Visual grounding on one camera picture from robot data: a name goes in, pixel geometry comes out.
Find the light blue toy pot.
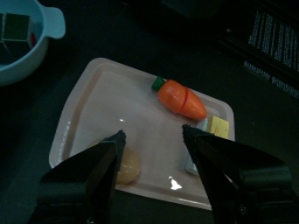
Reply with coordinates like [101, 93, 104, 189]
[0, 0, 66, 88]

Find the black box with white print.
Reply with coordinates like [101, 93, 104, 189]
[217, 8, 299, 99]

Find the orange toy carrot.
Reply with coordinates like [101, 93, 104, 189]
[150, 75, 208, 121]

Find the dark green cube block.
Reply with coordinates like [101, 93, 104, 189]
[0, 12, 33, 44]

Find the pink plastic tray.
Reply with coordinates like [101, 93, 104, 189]
[48, 57, 236, 211]

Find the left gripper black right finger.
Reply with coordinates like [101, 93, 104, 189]
[181, 123, 299, 224]

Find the yellow toy cheese piece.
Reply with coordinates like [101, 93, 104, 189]
[208, 115, 231, 140]

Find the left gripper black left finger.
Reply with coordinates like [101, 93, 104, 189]
[28, 129, 126, 224]

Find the beige toy egg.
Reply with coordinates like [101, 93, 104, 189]
[116, 147, 142, 186]

